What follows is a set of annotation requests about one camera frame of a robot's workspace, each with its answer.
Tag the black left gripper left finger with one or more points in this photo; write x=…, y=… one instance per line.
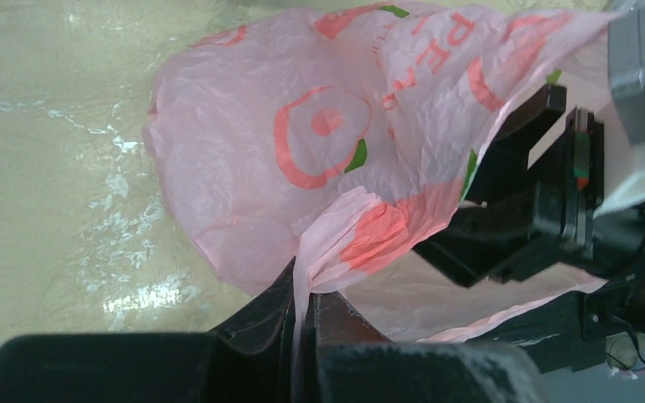
x=251, y=358

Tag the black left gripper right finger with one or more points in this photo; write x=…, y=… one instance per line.
x=331, y=319

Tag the pink plastic bag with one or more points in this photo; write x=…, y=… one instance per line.
x=337, y=141

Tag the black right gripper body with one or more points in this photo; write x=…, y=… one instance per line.
x=535, y=201

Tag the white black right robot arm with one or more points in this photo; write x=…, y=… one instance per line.
x=571, y=330

